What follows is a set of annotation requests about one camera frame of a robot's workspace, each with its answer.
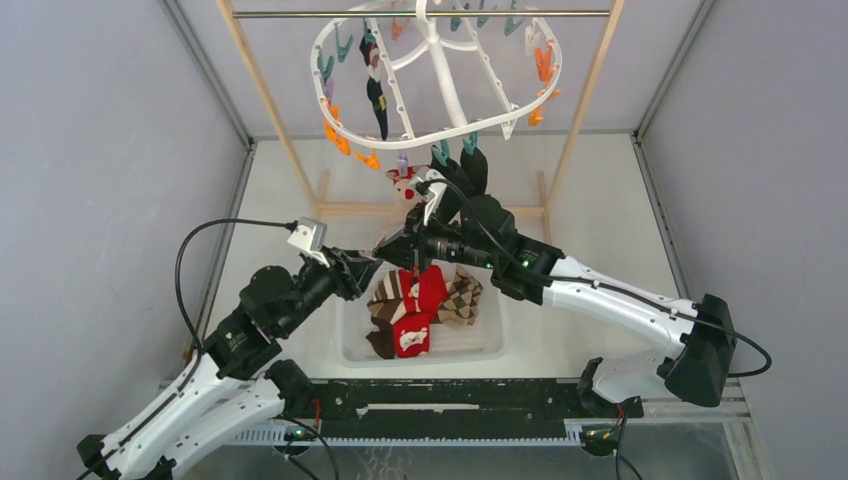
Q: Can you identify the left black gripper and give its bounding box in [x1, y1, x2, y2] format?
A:
[279, 245, 382, 336]

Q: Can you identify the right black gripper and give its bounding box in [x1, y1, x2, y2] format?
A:
[373, 202, 497, 278]

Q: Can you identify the brown white wavy sock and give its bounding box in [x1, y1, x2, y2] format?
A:
[367, 269, 410, 325]

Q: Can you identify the beige sock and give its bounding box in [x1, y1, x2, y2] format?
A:
[374, 165, 429, 248]

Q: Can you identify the red sock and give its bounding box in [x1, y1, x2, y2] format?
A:
[392, 312, 432, 358]
[397, 265, 448, 315]

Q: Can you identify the brown striped sock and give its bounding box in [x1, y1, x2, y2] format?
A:
[366, 316, 396, 360]

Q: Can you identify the argyle brown sock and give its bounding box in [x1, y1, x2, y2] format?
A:
[437, 266, 484, 329]

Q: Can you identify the black sock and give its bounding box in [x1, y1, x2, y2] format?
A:
[430, 159, 475, 224]
[460, 147, 489, 197]

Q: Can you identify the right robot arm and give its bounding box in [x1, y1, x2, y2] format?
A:
[374, 195, 737, 416]

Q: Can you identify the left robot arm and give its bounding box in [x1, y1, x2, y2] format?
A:
[77, 248, 382, 479]

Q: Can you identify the white oval clip hanger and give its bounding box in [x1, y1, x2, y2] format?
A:
[309, 1, 563, 170]

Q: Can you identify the white plastic laundry basket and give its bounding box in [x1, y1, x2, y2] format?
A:
[334, 261, 509, 368]

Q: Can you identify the santa pattern dark sock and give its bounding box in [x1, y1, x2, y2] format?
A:
[358, 28, 389, 141]

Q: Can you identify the metal hanging rod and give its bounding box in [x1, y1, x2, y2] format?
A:
[231, 9, 610, 20]

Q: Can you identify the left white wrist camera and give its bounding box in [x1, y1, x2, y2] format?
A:
[287, 217, 330, 267]

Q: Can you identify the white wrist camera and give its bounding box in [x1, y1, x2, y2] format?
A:
[410, 167, 448, 226]
[287, 217, 330, 267]

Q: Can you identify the wooden drying rack frame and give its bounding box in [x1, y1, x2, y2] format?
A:
[217, 1, 624, 240]

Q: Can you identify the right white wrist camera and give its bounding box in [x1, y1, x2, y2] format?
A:
[410, 167, 448, 226]

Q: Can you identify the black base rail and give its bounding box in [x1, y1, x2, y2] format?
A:
[283, 378, 643, 438]

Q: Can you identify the white cable duct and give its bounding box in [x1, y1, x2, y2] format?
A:
[222, 423, 585, 447]

